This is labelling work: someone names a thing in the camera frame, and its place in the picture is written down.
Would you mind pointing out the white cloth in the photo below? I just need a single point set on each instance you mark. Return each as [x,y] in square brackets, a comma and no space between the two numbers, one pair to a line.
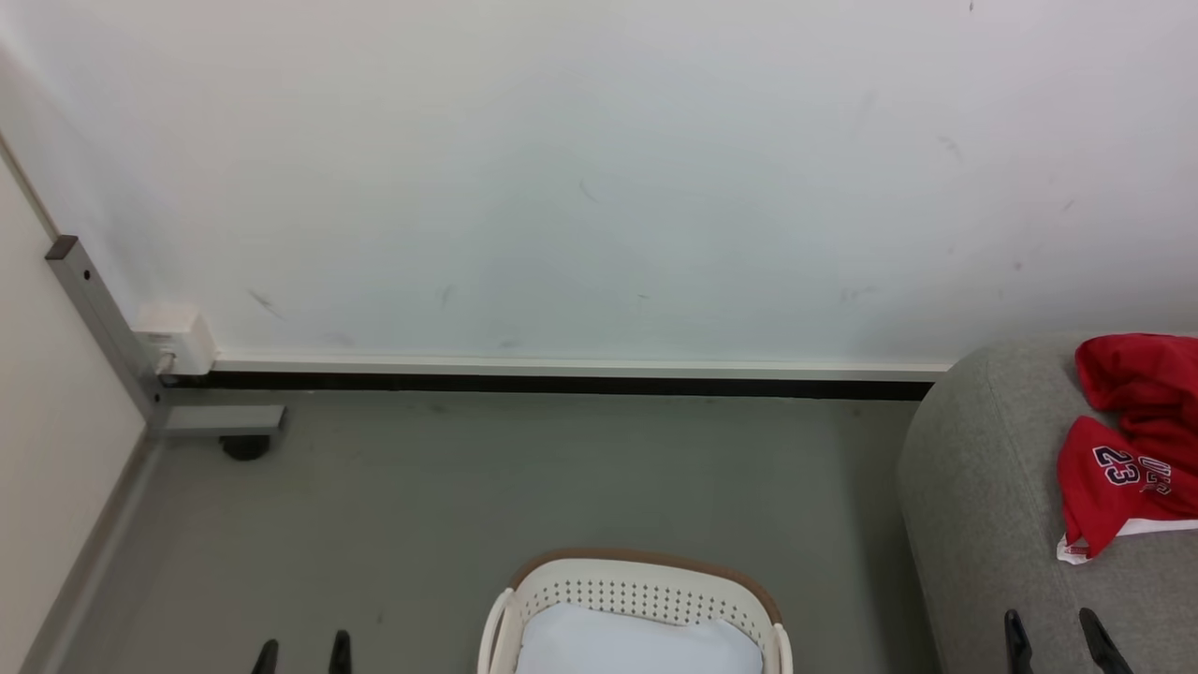
[636,646]

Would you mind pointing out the black round frame foot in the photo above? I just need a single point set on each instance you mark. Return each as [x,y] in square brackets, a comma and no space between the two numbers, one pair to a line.
[245,447]

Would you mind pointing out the red jersey with white trim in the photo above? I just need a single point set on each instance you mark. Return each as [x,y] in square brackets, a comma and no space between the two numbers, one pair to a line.
[1123,477]

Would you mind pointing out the grey metal frame post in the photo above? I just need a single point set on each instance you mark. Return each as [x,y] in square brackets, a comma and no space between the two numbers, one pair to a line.
[98,309]

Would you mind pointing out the grey fabric sofa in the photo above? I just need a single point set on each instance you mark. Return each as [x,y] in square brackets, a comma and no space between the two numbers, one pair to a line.
[983,505]

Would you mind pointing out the black baseboard strip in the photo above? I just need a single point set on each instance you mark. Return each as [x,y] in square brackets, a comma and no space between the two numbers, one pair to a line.
[562,384]

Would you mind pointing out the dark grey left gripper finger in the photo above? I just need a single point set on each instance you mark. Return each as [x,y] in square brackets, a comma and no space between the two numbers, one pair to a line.
[341,655]
[268,658]

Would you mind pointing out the white wall socket box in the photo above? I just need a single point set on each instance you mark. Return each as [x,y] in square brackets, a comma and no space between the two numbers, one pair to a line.
[178,332]

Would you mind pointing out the cream laundry basket brown rim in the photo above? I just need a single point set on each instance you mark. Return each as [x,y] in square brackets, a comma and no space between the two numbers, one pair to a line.
[646,585]

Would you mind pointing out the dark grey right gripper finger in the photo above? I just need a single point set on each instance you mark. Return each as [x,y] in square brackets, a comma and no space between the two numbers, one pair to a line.
[1104,651]
[1019,646]

